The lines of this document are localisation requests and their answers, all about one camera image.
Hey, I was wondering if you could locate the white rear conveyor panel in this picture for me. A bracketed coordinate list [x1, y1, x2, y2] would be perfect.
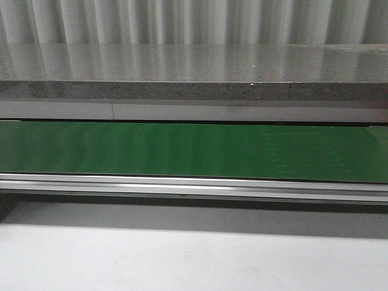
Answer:
[1, 99, 387, 124]

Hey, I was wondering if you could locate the green conveyor belt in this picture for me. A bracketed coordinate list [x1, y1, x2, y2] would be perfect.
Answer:
[1, 121, 387, 183]

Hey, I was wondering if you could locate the grey granite counter slab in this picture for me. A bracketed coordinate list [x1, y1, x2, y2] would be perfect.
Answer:
[1, 43, 387, 102]

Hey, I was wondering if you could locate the white pleated curtain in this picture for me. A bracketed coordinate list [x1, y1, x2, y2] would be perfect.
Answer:
[1, 1, 387, 45]

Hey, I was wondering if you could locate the aluminium conveyor side rail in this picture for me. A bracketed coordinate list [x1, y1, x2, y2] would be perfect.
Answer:
[1, 173, 387, 204]

